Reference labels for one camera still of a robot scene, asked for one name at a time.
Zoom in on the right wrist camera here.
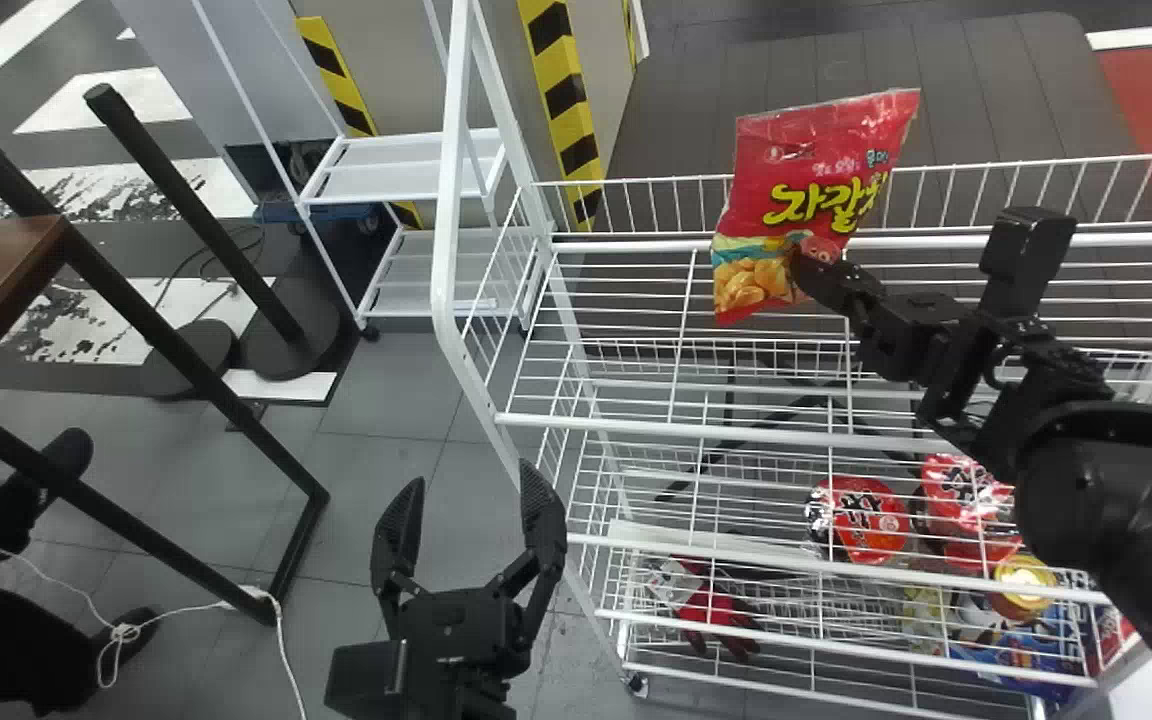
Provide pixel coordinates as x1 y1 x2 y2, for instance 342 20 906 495
978 206 1079 326

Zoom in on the red noodle cup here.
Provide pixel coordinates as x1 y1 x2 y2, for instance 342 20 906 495
920 453 1025 573
804 475 913 567

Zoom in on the black cable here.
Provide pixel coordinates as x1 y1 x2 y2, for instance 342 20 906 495
150 222 269 313

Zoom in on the blue snack packet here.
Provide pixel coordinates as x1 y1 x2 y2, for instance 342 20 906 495
944 598 1097 703

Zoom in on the yellow can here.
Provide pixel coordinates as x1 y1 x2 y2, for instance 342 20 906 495
990 554 1061 623

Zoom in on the white cable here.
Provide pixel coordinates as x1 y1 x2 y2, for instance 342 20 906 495
0 498 309 720

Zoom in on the yellow black striped post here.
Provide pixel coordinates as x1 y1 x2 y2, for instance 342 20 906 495
294 15 425 232
516 0 605 233

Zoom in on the black post on round foot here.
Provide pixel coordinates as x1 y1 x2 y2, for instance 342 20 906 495
83 84 345 383

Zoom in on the red snack packet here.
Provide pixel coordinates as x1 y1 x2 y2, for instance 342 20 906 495
710 87 923 328

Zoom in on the white shelf trolley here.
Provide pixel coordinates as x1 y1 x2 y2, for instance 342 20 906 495
188 0 539 343

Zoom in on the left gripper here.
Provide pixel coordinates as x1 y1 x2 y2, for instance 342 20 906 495
370 459 570 720

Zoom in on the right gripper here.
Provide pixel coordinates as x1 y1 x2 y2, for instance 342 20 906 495
789 250 979 393

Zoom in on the white wire rack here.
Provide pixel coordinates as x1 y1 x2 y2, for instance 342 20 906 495
430 0 1152 720

